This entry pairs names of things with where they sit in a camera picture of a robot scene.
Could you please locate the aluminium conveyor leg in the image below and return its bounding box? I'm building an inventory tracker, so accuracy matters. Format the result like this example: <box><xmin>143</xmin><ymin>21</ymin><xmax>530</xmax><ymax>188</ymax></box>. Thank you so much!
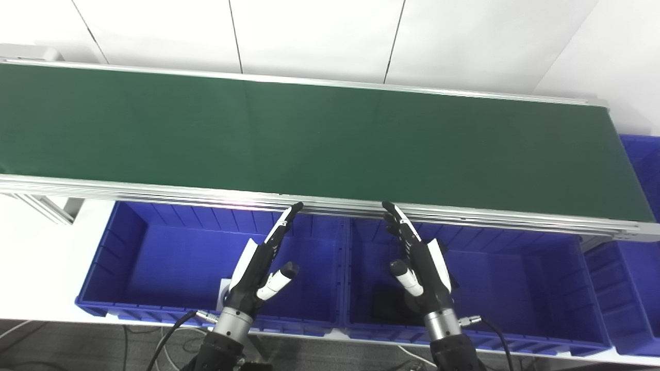
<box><xmin>5</xmin><ymin>193</ymin><xmax>86</xmax><ymax>226</ymax></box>
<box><xmin>580</xmin><ymin>234</ymin><xmax>619</xmax><ymax>253</ymax></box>

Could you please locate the green conveyor belt aluminium frame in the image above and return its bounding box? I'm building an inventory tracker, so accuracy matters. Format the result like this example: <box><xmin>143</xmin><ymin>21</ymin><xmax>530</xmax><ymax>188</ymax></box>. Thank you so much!
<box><xmin>0</xmin><ymin>59</ymin><xmax>660</xmax><ymax>242</ymax></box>

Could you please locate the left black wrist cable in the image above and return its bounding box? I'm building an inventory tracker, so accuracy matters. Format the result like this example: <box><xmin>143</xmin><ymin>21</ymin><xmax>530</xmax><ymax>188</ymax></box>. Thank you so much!
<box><xmin>147</xmin><ymin>309</ymin><xmax>218</xmax><ymax>371</ymax></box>

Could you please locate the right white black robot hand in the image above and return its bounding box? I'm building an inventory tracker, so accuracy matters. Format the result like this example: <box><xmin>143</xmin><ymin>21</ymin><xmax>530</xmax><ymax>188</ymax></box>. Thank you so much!
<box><xmin>382</xmin><ymin>201</ymin><xmax>457</xmax><ymax>317</ymax></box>

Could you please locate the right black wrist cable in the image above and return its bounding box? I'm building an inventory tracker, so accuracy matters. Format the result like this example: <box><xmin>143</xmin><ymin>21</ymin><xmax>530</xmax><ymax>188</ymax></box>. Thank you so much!
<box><xmin>458</xmin><ymin>315</ymin><xmax>515</xmax><ymax>371</ymax></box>

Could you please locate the grey conveyor motor housing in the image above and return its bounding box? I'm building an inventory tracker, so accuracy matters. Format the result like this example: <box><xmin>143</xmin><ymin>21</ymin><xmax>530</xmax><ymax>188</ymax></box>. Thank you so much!
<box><xmin>0</xmin><ymin>44</ymin><xmax>63</xmax><ymax>62</ymax></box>

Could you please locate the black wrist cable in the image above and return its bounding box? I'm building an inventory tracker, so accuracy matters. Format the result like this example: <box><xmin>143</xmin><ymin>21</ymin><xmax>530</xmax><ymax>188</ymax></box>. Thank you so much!
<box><xmin>458</xmin><ymin>315</ymin><xmax>515</xmax><ymax>371</ymax></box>
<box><xmin>147</xmin><ymin>309</ymin><xmax>218</xmax><ymax>371</ymax></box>

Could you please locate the white floor cable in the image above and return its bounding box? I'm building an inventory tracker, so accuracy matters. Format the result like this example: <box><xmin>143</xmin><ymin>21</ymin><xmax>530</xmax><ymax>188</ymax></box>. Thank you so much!
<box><xmin>397</xmin><ymin>345</ymin><xmax>436</xmax><ymax>367</ymax></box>

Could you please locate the black cylinder-on-plate part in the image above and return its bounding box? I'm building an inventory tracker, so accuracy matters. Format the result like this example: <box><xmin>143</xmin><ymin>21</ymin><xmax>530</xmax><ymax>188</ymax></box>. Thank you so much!
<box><xmin>371</xmin><ymin>286</ymin><xmax>426</xmax><ymax>326</ymax></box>

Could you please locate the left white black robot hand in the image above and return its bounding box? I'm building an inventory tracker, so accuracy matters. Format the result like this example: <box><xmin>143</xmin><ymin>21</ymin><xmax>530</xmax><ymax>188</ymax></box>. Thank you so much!
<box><xmin>223</xmin><ymin>202</ymin><xmax>305</xmax><ymax>317</ymax></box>

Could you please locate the white plate with round hole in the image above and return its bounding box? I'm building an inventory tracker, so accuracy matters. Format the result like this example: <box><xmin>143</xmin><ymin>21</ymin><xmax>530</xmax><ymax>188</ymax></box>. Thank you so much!
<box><xmin>217</xmin><ymin>278</ymin><xmax>233</xmax><ymax>312</ymax></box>

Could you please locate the blue plastic bin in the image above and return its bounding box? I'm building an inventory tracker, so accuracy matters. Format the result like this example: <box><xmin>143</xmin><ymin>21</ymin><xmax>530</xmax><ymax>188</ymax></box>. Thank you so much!
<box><xmin>343</xmin><ymin>216</ymin><xmax>612</xmax><ymax>357</ymax></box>
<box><xmin>583</xmin><ymin>135</ymin><xmax>660</xmax><ymax>356</ymax></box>
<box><xmin>76</xmin><ymin>201</ymin><xmax>349</xmax><ymax>338</ymax></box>

